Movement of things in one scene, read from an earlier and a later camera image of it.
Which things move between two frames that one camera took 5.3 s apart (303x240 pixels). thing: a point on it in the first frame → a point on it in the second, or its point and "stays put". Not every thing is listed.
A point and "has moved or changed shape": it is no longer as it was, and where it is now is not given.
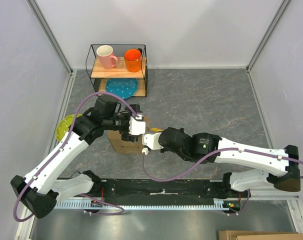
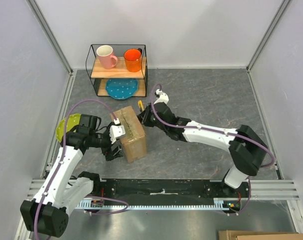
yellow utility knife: (157, 129) → (141, 104)
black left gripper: (125, 136) → (110, 154)
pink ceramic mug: (107, 60) stays put
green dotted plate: (63, 126) stays put
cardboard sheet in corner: (243, 235) stays put
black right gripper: (163, 150) → (144, 116)
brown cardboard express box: (121, 146) has moved or changed shape
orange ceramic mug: (132, 57) stays put
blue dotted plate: (123, 87) stays put
